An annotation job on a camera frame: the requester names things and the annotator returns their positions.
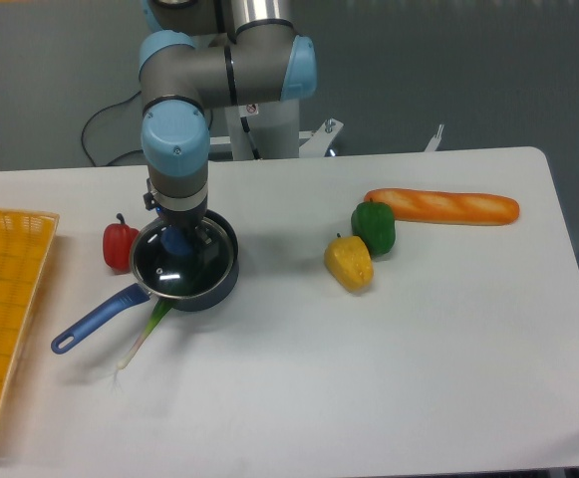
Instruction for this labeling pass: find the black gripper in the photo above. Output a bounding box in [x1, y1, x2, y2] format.
[144, 178, 219, 269]

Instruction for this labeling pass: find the glass pot lid blue knob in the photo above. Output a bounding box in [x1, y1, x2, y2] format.
[130, 210, 239, 311]

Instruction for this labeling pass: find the green spring onion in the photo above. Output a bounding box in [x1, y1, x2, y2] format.
[116, 299, 174, 371]

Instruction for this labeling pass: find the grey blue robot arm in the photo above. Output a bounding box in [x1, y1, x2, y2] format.
[139, 1, 317, 252]

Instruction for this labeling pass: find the red bell pepper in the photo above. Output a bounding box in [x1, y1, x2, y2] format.
[102, 213, 140, 273]

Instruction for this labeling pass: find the yellow bell pepper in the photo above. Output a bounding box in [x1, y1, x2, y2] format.
[324, 235, 374, 293]

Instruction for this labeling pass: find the green bell pepper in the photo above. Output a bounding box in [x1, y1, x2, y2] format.
[351, 201, 396, 257]

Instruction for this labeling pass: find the yellow woven basket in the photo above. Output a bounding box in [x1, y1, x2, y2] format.
[0, 205, 61, 444]

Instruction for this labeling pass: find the orange baguette bread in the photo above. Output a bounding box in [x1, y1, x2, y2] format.
[364, 188, 520, 226]

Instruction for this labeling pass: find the dark pot blue handle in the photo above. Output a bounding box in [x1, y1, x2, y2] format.
[51, 210, 239, 355]

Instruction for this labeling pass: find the white left pedestal foot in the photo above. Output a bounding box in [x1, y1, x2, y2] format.
[209, 136, 233, 161]

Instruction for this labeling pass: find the white pedestal foot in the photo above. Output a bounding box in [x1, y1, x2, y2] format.
[209, 136, 233, 161]
[299, 118, 344, 158]

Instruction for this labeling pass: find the black floor cable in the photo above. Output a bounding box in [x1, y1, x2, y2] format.
[80, 91, 145, 167]

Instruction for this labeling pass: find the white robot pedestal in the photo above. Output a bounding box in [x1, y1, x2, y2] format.
[222, 100, 300, 161]

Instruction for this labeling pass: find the white right pedestal foot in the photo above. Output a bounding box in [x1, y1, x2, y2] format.
[299, 118, 344, 158]

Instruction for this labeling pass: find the white far right bracket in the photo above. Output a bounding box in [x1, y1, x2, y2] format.
[425, 123, 444, 152]

